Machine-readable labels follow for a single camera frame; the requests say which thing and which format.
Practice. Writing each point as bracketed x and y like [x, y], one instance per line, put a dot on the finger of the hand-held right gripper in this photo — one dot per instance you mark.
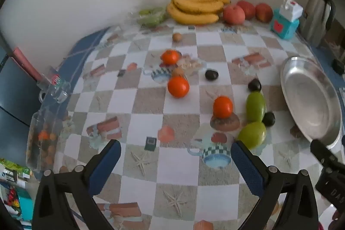
[322, 151]

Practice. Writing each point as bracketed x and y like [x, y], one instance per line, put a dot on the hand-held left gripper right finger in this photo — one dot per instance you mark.
[248, 168]

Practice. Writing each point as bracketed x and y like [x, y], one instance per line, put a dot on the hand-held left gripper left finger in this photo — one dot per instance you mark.
[105, 165]

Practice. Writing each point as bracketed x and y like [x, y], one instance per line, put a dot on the green oval fruit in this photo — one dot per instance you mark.
[252, 135]
[255, 107]
[151, 21]
[145, 11]

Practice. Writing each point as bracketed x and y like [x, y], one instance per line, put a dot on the round metal plate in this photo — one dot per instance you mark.
[310, 100]

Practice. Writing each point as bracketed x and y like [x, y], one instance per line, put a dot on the dark round fruit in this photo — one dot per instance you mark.
[211, 74]
[254, 85]
[268, 118]

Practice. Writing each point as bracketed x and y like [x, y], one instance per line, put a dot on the orange tangerine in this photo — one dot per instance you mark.
[178, 86]
[223, 107]

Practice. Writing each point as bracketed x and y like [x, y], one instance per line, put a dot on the tangerine with stem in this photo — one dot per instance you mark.
[170, 56]

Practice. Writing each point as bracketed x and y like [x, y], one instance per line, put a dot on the small brown round fruit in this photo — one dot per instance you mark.
[176, 36]
[178, 71]

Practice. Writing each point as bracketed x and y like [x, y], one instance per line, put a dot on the pile of small orange fruits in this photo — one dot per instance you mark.
[44, 138]

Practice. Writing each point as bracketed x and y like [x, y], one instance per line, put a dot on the checkered printed tablecloth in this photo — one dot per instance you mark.
[151, 100]

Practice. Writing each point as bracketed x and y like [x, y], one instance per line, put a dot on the clear plastic fruit box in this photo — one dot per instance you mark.
[36, 122]

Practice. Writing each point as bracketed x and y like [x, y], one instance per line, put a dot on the teal box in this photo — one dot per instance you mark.
[27, 208]

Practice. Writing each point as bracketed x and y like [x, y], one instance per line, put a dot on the green printed package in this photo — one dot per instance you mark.
[13, 165]

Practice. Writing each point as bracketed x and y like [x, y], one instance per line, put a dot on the glass mug with red label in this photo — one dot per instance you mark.
[56, 84]

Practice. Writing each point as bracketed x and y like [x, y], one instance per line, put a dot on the steel thermos jug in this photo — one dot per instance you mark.
[316, 14]

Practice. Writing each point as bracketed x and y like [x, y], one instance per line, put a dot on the red apple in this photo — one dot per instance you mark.
[246, 9]
[264, 12]
[234, 14]

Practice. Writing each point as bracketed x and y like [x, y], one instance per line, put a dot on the yellow banana bunch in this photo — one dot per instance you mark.
[194, 18]

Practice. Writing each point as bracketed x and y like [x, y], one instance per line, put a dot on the clear plastic produce tray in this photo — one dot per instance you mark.
[159, 14]

